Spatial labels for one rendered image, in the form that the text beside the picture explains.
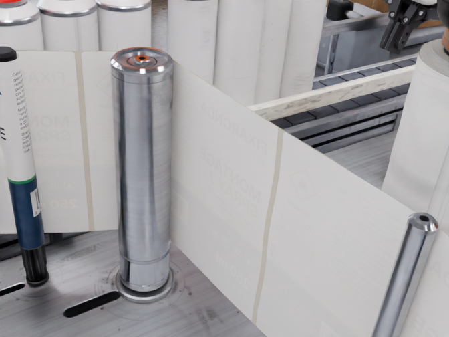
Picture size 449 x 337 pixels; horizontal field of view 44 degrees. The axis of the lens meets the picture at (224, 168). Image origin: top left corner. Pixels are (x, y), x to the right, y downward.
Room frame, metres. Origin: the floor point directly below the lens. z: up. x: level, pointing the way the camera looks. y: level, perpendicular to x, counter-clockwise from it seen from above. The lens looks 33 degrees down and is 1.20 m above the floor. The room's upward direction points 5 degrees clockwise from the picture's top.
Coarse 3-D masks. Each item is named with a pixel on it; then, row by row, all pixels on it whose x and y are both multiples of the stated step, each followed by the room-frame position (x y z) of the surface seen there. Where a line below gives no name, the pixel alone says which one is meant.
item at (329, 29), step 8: (368, 16) 0.78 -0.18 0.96; (376, 16) 0.78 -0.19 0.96; (384, 16) 0.79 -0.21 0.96; (328, 24) 0.73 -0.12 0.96; (336, 24) 0.74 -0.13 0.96; (344, 24) 0.74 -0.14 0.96; (352, 24) 0.75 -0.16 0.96; (360, 24) 0.76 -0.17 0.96; (368, 24) 0.77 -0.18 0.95; (376, 24) 0.78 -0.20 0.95; (384, 24) 0.79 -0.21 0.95; (328, 32) 0.73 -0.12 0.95; (336, 32) 0.73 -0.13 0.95; (344, 32) 0.74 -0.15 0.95
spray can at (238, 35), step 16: (224, 0) 0.57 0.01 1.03; (240, 0) 0.56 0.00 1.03; (256, 0) 0.57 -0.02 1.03; (224, 16) 0.57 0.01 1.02; (240, 16) 0.56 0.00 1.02; (256, 16) 0.57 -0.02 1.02; (224, 32) 0.57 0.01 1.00; (240, 32) 0.56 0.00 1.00; (256, 32) 0.57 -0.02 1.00; (224, 48) 0.56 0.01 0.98; (240, 48) 0.56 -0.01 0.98; (256, 48) 0.57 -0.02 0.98; (224, 64) 0.56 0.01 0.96; (240, 64) 0.56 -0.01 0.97; (256, 64) 0.58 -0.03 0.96; (224, 80) 0.56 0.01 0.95; (240, 80) 0.56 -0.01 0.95; (256, 80) 0.58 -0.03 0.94; (240, 96) 0.56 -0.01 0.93
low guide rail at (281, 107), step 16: (352, 80) 0.66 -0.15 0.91; (368, 80) 0.67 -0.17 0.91; (384, 80) 0.68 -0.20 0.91; (400, 80) 0.70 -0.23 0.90; (288, 96) 0.60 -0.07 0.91; (304, 96) 0.60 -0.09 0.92; (320, 96) 0.62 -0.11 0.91; (336, 96) 0.63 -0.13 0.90; (352, 96) 0.65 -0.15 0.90; (256, 112) 0.56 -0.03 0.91; (272, 112) 0.57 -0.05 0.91; (288, 112) 0.59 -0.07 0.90
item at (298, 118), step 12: (408, 60) 0.84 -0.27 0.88; (360, 72) 0.78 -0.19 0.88; (372, 72) 0.78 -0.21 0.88; (324, 84) 0.72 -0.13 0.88; (408, 84) 0.75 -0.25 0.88; (360, 96) 0.69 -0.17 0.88; (372, 96) 0.70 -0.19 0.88; (384, 96) 0.70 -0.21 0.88; (324, 108) 0.65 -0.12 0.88; (336, 108) 0.65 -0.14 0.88; (348, 108) 0.66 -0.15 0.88; (276, 120) 0.60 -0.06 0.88; (288, 120) 0.61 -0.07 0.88; (300, 120) 0.61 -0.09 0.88
